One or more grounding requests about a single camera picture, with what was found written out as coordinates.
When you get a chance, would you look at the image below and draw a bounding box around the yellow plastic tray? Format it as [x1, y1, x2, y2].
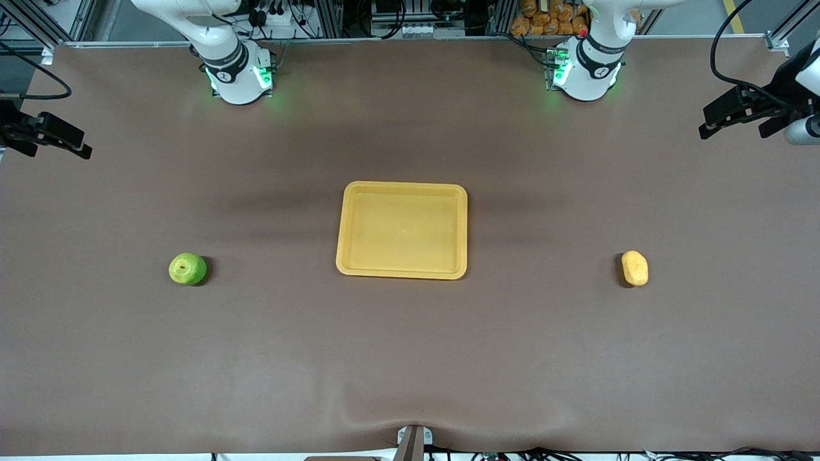
[335, 181, 469, 280]

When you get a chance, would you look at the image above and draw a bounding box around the green apple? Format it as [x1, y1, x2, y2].
[168, 252, 208, 286]

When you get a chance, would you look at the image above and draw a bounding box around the brown table mat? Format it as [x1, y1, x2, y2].
[0, 36, 820, 457]

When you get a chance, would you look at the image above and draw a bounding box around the aluminium frame profile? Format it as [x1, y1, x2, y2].
[0, 0, 98, 65]
[765, 0, 820, 53]

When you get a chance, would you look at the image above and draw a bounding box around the white power strip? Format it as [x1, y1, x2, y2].
[251, 5, 303, 30]

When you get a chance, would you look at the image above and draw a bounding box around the yellow potato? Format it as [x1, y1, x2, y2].
[621, 250, 650, 287]

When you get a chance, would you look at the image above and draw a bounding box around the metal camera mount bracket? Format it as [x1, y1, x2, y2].
[396, 425, 434, 461]

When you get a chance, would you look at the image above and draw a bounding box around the orange snack bags pile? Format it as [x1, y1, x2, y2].
[510, 0, 641, 37]

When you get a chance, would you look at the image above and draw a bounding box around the aluminium table edge rail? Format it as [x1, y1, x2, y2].
[63, 33, 769, 48]

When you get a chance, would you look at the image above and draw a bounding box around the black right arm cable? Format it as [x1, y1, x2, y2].
[0, 41, 72, 101]

